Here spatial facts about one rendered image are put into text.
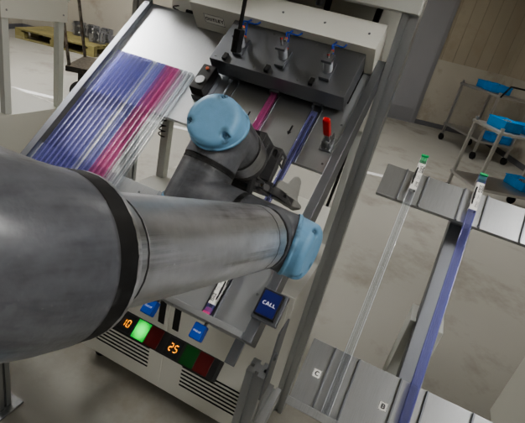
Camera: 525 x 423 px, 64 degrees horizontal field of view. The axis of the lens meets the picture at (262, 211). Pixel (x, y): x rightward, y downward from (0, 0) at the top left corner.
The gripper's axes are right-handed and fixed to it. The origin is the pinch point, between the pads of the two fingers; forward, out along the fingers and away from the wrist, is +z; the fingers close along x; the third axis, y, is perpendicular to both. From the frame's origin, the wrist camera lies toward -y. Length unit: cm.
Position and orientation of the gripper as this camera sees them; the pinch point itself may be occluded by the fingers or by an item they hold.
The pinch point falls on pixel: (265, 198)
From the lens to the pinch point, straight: 86.4
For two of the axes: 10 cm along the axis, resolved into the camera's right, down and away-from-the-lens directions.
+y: 4.0, -9.1, 1.1
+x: -8.9, -3.6, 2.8
